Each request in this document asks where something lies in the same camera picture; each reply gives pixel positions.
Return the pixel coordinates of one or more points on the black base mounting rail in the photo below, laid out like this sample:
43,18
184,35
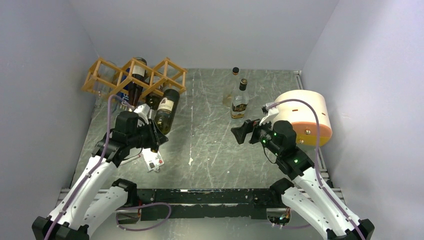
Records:
200,203

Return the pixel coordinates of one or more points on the blue labelled clear bottle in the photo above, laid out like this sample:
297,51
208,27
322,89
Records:
119,104

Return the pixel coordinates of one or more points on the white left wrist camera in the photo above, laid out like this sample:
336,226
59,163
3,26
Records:
144,115

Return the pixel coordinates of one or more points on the clear whisky bottle black label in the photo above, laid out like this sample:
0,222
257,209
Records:
240,100

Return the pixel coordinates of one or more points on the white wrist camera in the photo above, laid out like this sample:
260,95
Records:
270,110
144,115

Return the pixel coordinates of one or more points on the white pink marker pen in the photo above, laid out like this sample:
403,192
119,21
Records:
126,161

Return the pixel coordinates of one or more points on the dark green wine bottle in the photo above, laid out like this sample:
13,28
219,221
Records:
166,110

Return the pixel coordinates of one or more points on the clear round glass bottle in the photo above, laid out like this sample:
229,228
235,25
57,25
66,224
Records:
229,85

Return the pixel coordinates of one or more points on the clear plastic blister package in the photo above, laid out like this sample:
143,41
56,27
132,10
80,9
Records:
152,160

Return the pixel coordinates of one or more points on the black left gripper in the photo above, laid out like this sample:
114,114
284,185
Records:
152,141

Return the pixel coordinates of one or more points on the dark bottle silver cap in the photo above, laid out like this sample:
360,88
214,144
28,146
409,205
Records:
153,101

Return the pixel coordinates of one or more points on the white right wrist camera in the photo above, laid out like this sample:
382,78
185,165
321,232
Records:
270,110

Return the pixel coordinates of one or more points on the cream orange cylindrical drawer box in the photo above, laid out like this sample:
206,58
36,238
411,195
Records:
302,118

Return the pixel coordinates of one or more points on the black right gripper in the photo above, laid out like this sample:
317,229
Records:
240,132

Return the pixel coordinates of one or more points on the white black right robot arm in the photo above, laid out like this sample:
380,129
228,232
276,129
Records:
303,189

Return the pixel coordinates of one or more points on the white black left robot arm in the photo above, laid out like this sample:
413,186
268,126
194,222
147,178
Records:
78,215

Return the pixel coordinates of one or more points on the wooden wine rack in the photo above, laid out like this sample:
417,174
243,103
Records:
165,74

